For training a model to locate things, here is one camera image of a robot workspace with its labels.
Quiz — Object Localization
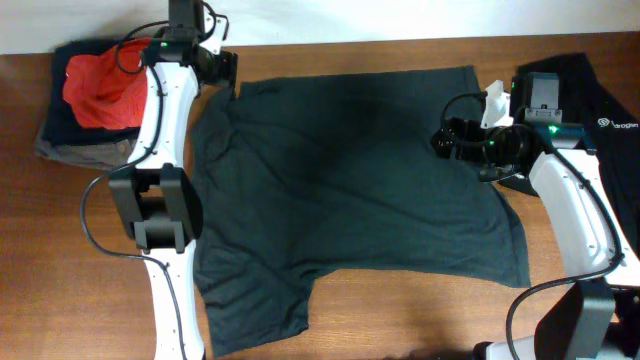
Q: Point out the dark green Nike t-shirt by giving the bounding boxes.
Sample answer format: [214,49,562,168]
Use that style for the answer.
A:
[191,65,530,357]

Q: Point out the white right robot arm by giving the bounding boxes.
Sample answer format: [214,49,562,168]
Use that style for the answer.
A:
[431,72,639,359]

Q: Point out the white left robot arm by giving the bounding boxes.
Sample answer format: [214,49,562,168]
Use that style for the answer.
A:
[109,1,238,359]

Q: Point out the black garment with white logo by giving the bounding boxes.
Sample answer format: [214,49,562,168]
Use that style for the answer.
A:
[516,53,639,252]

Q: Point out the red folded garment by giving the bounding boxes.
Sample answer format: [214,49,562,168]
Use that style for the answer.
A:
[63,37,151,131]

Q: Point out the grey folded garment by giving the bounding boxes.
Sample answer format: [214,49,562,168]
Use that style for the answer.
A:
[33,126,137,170]

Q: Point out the navy folded garment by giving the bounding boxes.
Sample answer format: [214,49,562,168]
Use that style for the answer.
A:
[42,39,139,146]

